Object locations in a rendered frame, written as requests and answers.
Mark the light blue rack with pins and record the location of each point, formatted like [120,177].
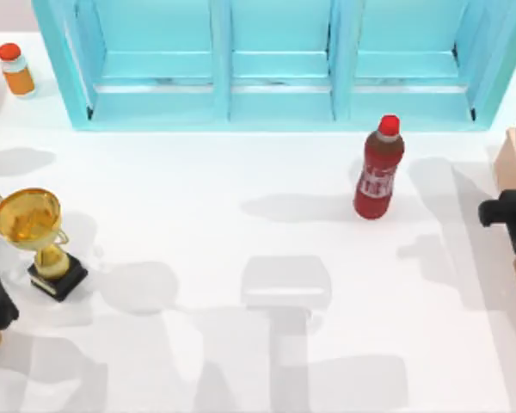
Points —
[279,64]

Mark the pale wooden box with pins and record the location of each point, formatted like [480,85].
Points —
[514,165]

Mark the gold trophy on black base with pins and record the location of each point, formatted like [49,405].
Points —
[26,219]

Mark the orange bottle with red cap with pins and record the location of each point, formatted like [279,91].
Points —
[19,77]

